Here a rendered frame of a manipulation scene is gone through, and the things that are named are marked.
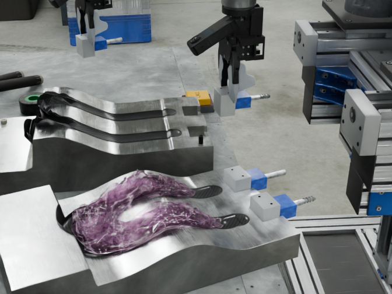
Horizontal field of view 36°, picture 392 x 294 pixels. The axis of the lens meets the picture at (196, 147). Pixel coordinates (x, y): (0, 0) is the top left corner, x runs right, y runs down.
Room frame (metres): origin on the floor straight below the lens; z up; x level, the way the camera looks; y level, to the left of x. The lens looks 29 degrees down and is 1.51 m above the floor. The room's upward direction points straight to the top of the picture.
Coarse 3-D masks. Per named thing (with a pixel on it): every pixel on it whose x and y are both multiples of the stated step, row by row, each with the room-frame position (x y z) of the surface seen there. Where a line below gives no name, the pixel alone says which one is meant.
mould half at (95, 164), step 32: (192, 96) 1.39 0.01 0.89; (0, 128) 1.27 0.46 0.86; (64, 128) 1.14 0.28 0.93; (96, 128) 1.19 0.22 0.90; (128, 128) 1.23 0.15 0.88; (160, 128) 1.22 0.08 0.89; (0, 160) 1.12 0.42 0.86; (32, 160) 1.11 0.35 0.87; (64, 160) 1.09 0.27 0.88; (96, 160) 1.10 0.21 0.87; (128, 160) 1.11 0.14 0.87; (160, 160) 1.12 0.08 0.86; (192, 160) 1.13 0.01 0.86; (0, 192) 1.08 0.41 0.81
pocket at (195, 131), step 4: (188, 128) 1.23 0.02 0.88; (192, 128) 1.23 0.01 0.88; (196, 128) 1.23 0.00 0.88; (200, 128) 1.23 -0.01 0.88; (204, 128) 1.23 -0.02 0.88; (192, 132) 1.23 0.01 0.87; (196, 132) 1.23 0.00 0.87; (200, 132) 1.23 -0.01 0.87; (204, 132) 1.23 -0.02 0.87; (192, 136) 1.23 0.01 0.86; (196, 136) 1.23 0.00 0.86
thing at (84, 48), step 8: (80, 40) 1.63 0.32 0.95; (88, 40) 1.63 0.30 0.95; (96, 40) 1.66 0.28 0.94; (104, 40) 1.66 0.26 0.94; (112, 40) 1.69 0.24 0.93; (120, 40) 1.70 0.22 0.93; (80, 48) 1.63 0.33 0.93; (88, 48) 1.63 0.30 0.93; (96, 48) 1.65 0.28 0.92; (104, 48) 1.66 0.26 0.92; (88, 56) 1.63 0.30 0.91
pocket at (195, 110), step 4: (184, 108) 1.33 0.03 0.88; (188, 108) 1.34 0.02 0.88; (192, 108) 1.34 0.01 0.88; (196, 108) 1.34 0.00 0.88; (200, 108) 1.34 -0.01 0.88; (184, 112) 1.33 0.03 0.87; (188, 112) 1.34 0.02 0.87; (192, 112) 1.34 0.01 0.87; (196, 112) 1.34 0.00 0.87; (200, 112) 1.33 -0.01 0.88
